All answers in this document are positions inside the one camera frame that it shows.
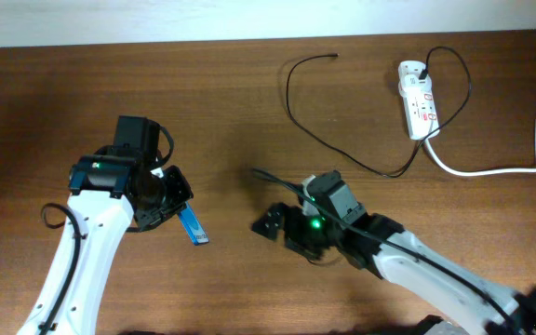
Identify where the blue Galaxy smartphone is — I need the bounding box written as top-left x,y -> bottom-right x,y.
178,202 -> 209,246

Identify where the black charger cable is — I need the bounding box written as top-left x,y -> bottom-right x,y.
286,46 -> 473,179

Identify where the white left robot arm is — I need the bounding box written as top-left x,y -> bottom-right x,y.
20,116 -> 208,334

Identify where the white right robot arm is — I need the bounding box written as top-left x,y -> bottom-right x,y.
251,168 -> 536,334

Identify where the white charger plug adapter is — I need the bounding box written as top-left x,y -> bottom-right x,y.
398,74 -> 432,98

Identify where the white power strip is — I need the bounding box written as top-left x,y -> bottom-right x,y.
398,60 -> 439,141

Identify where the white power strip cord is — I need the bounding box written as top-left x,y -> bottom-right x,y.
422,83 -> 536,178

